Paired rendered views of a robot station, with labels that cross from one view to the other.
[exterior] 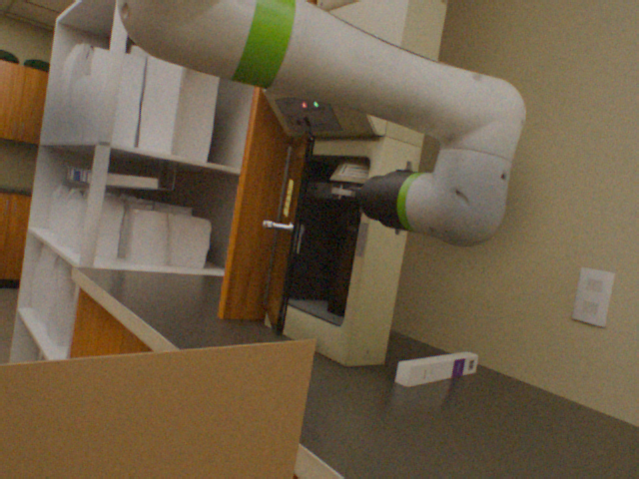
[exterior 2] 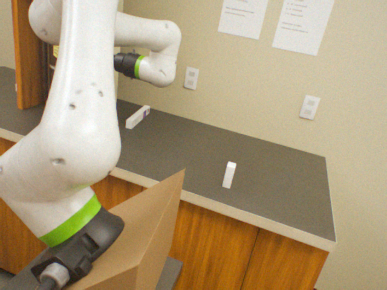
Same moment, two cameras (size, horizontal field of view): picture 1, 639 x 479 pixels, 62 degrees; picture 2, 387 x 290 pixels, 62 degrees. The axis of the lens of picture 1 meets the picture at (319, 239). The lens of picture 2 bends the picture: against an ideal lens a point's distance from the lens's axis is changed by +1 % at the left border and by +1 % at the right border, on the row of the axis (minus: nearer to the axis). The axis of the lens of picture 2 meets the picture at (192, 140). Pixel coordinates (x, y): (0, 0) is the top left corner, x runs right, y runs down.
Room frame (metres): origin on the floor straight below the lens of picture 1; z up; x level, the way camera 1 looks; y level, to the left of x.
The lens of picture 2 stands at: (-0.29, 0.39, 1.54)
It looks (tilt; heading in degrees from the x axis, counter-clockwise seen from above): 24 degrees down; 323
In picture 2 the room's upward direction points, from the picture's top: 11 degrees clockwise
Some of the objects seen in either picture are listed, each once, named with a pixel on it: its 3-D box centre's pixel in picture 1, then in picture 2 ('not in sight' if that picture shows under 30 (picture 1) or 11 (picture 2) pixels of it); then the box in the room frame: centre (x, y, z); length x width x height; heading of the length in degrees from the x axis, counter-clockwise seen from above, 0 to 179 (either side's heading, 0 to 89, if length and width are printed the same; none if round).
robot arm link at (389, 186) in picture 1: (404, 198); (133, 64); (0.84, -0.12, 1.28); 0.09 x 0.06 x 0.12; 128
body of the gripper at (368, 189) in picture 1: (371, 197); (116, 61); (0.89, -0.08, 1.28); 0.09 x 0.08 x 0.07; 38
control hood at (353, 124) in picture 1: (318, 108); not in sight; (1.15, 0.05, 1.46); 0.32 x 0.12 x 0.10; 38
